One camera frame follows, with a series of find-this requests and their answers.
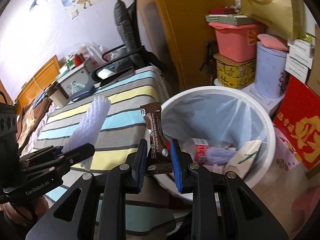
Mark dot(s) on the grey quilted chair cushion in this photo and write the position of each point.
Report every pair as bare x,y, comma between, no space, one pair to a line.
127,30

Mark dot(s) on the white tissue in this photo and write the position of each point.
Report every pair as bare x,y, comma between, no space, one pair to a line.
105,73

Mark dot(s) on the striped tablecloth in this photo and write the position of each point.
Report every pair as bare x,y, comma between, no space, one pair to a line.
125,97

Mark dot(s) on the pink floral box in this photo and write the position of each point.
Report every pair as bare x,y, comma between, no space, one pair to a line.
287,155

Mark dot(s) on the brown blanket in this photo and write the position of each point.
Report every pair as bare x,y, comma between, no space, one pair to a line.
32,117

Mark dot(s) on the red box gold print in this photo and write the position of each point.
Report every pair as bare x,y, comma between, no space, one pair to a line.
300,120

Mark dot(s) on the black phone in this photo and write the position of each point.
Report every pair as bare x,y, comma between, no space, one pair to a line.
117,77

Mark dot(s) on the brown coffee sachet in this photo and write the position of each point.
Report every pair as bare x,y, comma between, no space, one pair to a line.
156,135

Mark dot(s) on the white square box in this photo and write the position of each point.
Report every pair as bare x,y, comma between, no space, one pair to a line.
262,100

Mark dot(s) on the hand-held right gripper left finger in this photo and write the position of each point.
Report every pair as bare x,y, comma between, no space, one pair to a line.
140,165

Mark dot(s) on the wooden wardrobe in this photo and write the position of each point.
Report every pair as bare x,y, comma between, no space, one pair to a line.
185,30

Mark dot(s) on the lilac cylinder bin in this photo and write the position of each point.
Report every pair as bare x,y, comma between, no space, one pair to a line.
270,72

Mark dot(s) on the gold paper bag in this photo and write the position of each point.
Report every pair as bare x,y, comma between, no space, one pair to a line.
272,5

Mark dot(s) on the dark red flat box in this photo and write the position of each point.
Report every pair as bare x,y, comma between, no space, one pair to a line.
222,11

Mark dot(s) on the black office chair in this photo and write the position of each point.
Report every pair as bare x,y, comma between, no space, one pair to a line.
140,55

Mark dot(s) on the pink plastic bucket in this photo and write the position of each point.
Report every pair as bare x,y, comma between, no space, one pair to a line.
235,45

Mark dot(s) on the pink lid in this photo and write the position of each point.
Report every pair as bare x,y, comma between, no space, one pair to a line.
272,42

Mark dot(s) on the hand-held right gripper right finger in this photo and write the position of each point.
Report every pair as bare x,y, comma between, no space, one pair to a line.
176,165

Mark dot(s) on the yellow floral box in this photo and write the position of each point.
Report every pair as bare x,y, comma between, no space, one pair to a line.
232,72

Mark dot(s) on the red cup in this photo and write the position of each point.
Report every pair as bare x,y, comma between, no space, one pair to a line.
78,59

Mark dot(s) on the striped flat box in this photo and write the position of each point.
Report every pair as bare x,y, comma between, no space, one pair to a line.
230,19

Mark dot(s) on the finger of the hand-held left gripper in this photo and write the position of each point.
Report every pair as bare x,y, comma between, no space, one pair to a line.
58,151
80,152

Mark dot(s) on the dark blue glasses case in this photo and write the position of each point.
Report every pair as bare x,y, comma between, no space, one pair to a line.
83,93

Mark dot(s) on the green white box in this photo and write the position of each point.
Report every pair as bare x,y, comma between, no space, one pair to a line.
68,62

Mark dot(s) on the white wall switch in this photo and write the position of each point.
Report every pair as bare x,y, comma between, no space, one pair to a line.
74,13

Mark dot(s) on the white foam net sleeve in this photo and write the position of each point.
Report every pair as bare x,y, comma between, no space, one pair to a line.
221,155
87,125

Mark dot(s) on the white plastic bag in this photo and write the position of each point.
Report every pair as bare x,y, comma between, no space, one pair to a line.
93,52

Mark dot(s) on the beige mug brown lid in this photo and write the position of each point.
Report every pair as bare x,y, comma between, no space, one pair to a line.
57,96

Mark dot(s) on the white round trash bin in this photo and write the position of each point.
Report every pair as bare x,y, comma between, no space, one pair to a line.
267,160

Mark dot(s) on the grey bedside cabinet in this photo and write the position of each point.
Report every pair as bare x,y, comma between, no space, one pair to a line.
75,77

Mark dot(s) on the person's left hand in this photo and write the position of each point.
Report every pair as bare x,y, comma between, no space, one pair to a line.
15,213

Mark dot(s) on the pink plastic stool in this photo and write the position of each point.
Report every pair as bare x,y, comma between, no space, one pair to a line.
307,210

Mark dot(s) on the wooden bed headboard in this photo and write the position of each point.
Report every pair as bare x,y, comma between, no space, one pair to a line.
40,77

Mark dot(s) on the pale green plastic bag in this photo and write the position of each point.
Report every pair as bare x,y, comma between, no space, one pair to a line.
75,88

